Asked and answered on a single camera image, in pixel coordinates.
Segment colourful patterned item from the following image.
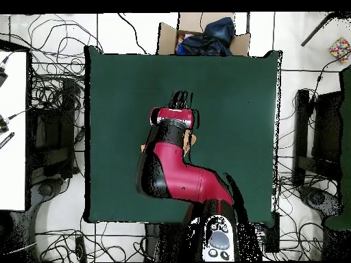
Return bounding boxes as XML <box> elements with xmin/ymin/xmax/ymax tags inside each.
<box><xmin>328</xmin><ymin>36</ymin><xmax>351</xmax><ymax>64</ymax></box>

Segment black flat strip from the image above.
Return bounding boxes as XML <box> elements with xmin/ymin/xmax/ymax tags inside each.
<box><xmin>0</xmin><ymin>131</ymin><xmax>15</xmax><ymax>151</ymax></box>

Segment dark green table cloth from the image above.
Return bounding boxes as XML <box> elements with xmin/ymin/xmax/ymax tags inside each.
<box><xmin>84</xmin><ymin>45</ymin><xmax>283</xmax><ymax>228</ymax></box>

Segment brown cardboard box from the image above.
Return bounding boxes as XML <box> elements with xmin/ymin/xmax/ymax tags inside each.
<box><xmin>156</xmin><ymin>12</ymin><xmax>251</xmax><ymax>58</ymax></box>

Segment dark blue clothing pile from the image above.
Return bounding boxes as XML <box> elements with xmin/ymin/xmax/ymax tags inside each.
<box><xmin>176</xmin><ymin>16</ymin><xmax>237</xmax><ymax>58</ymax></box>

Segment black equipment stand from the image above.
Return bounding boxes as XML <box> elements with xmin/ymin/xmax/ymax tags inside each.
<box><xmin>292</xmin><ymin>88</ymin><xmax>346</xmax><ymax>218</ymax></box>
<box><xmin>27</xmin><ymin>78</ymin><xmax>82</xmax><ymax>199</ymax></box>

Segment dark slanted rod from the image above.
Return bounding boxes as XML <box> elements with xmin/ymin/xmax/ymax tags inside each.
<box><xmin>300</xmin><ymin>12</ymin><xmax>337</xmax><ymax>47</ymax></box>

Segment black power strip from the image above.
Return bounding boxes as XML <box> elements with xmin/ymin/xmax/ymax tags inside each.
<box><xmin>75</xmin><ymin>236</ymin><xmax>88</xmax><ymax>263</ymax></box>

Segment green covered side table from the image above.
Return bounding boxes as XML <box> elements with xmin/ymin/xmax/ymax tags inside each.
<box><xmin>323</xmin><ymin>65</ymin><xmax>351</xmax><ymax>231</ymax></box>

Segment white table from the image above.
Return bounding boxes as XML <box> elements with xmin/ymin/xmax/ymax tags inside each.
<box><xmin>0</xmin><ymin>50</ymin><xmax>28</xmax><ymax>212</ymax></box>

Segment single black cable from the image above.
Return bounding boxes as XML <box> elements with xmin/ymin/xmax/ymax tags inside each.
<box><xmin>117</xmin><ymin>12</ymin><xmax>148</xmax><ymax>55</ymax></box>

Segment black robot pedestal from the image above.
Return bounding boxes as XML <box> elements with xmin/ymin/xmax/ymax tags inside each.
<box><xmin>144</xmin><ymin>222</ymin><xmax>280</xmax><ymax>263</ymax></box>

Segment black cable tangle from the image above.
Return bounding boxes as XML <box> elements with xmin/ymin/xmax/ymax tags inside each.
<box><xmin>0</xmin><ymin>14</ymin><xmax>104</xmax><ymax>110</ymax></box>
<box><xmin>35</xmin><ymin>216</ymin><xmax>147</xmax><ymax>263</ymax></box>
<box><xmin>275</xmin><ymin>153</ymin><xmax>330</xmax><ymax>262</ymax></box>

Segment black device with cable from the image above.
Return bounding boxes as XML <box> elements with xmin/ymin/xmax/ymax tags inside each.
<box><xmin>0</xmin><ymin>53</ymin><xmax>14</xmax><ymax>88</ymax></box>
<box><xmin>0</xmin><ymin>108</ymin><xmax>31</xmax><ymax>134</ymax></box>

